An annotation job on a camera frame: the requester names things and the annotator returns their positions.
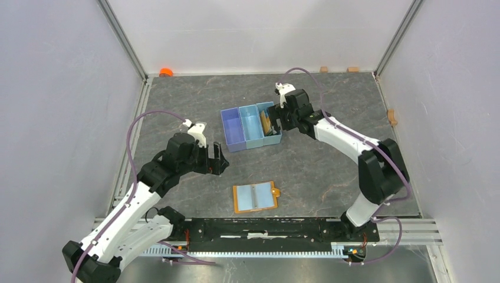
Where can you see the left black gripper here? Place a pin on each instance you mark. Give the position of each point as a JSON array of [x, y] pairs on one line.
[[215, 165]]

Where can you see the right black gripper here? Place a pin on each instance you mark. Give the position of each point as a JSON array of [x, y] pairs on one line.
[[272, 115]]

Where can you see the stack of credit cards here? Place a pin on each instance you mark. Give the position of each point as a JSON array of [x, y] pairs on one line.
[[267, 127]]

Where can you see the light blue bin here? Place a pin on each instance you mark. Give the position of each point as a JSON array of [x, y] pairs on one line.
[[251, 125], [270, 140]]

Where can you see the orange leather card holder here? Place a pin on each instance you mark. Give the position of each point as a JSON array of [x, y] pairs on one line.
[[255, 197]]

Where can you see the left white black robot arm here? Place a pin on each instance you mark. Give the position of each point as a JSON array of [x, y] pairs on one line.
[[106, 252]]

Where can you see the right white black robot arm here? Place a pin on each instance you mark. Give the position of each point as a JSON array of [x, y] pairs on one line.
[[381, 169]]

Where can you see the purple plastic bin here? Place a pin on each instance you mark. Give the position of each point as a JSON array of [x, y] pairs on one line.
[[233, 131]]

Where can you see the right wooden block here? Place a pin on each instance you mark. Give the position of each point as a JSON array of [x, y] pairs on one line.
[[353, 69]]

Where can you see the orange round cap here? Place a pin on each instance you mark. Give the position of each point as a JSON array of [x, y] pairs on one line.
[[165, 72]]

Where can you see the curved wooden piece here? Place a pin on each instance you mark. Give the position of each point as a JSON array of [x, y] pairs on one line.
[[391, 117]]

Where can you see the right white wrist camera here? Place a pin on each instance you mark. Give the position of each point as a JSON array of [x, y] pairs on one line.
[[281, 90]]

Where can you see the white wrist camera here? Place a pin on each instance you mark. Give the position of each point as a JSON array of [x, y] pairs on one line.
[[281, 90], [197, 131]]

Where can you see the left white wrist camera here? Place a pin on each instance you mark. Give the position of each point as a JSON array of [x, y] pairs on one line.
[[197, 131]]

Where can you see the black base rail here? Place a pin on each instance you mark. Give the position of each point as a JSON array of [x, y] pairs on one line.
[[269, 234]]

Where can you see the white slotted cable duct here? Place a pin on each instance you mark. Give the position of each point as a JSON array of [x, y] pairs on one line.
[[159, 250]]

